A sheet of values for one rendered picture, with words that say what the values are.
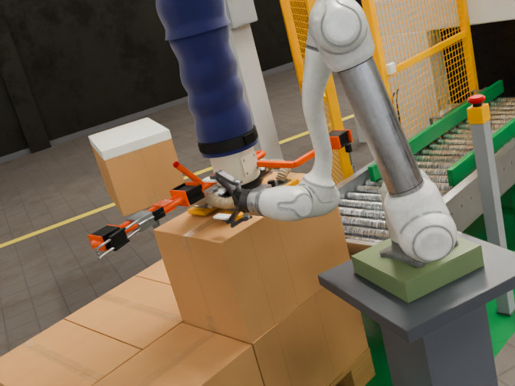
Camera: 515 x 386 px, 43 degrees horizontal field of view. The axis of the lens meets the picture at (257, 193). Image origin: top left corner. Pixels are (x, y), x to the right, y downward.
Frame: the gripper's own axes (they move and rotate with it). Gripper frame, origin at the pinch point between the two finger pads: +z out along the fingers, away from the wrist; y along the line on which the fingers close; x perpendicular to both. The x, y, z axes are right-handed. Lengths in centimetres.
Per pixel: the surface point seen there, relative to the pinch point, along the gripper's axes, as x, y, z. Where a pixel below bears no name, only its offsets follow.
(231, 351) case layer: -12, 53, -1
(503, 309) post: 116, 106, -36
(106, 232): -35.1, -2.9, 11.9
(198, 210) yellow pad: 9.0, 10.7, 21.7
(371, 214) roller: 101, 54, 15
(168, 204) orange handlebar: -10.4, -1.6, 11.0
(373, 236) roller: 82, 55, 2
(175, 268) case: -4.8, 28.6, 27.5
